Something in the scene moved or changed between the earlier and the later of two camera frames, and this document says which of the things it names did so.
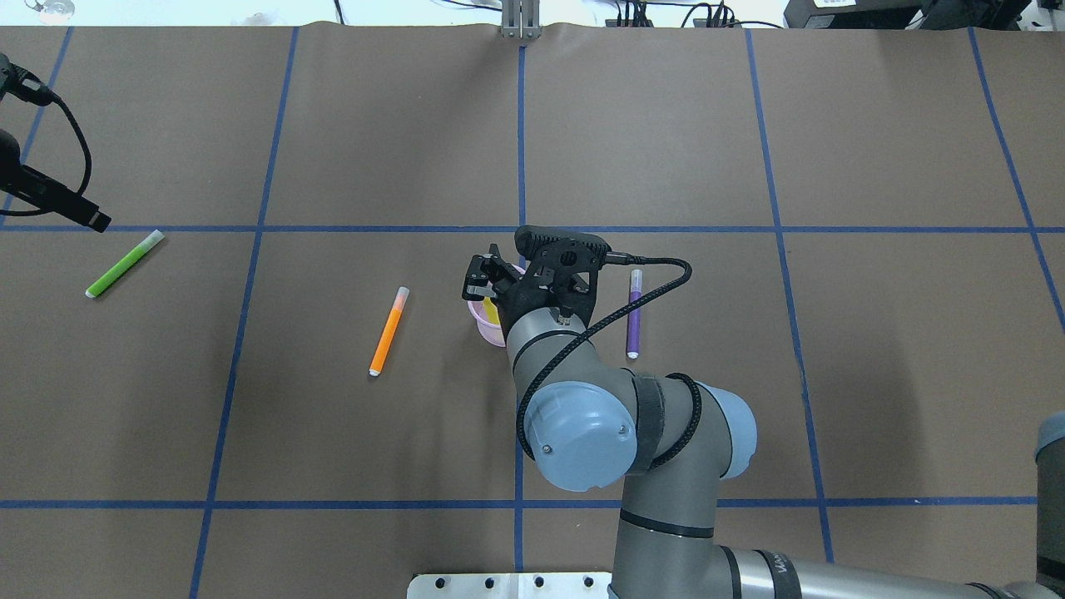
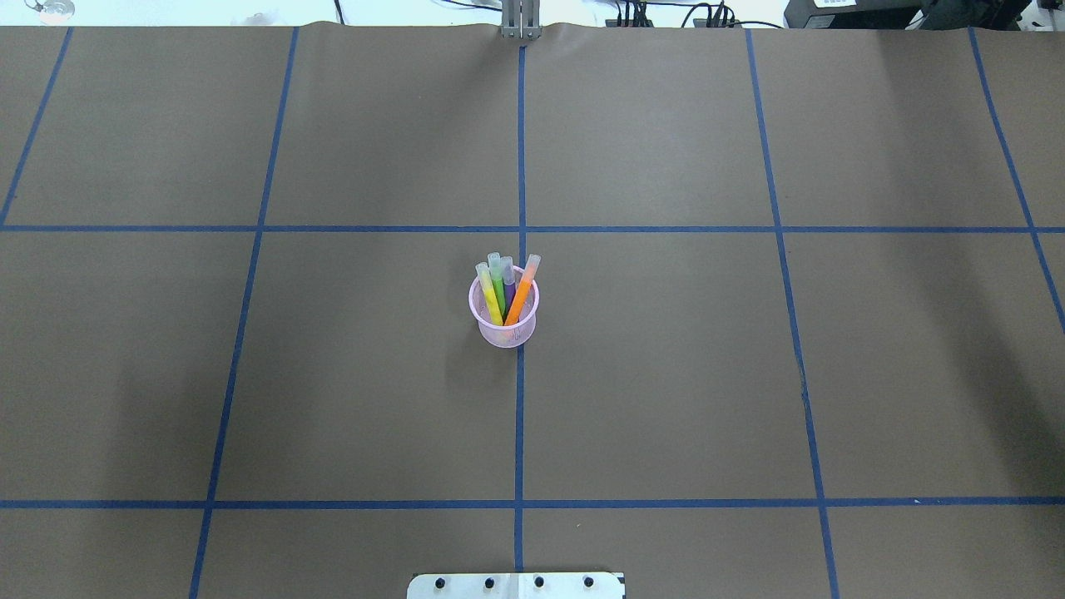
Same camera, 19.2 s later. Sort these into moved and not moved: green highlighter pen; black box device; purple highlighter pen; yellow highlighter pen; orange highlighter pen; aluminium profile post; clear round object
Moved: purple highlighter pen; orange highlighter pen; green highlighter pen
Not moved: aluminium profile post; yellow highlighter pen; clear round object; black box device
